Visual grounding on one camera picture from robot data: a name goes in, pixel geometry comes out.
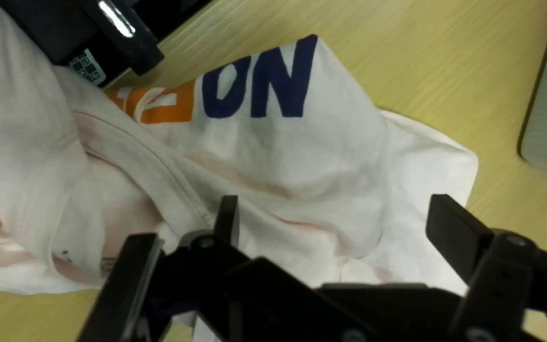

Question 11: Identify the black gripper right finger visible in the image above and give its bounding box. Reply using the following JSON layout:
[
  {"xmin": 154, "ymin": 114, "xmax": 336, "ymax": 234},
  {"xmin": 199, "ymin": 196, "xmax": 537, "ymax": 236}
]
[{"xmin": 423, "ymin": 192, "xmax": 547, "ymax": 342}]

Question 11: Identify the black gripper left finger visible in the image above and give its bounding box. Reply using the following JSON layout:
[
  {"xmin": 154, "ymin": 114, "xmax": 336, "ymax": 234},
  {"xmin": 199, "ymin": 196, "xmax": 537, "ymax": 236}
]
[{"xmin": 76, "ymin": 194, "xmax": 351, "ymax": 342}]

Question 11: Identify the pale pink printed shirt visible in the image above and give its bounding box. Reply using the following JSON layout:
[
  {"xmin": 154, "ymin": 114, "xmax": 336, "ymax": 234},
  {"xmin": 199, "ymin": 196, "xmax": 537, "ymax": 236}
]
[{"xmin": 0, "ymin": 0, "xmax": 480, "ymax": 301}]

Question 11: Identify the black orange bar clamp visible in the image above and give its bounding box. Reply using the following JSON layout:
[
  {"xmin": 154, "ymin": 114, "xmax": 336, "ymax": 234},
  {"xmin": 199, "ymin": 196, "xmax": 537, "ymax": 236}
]
[{"xmin": 0, "ymin": 0, "xmax": 214, "ymax": 88}]

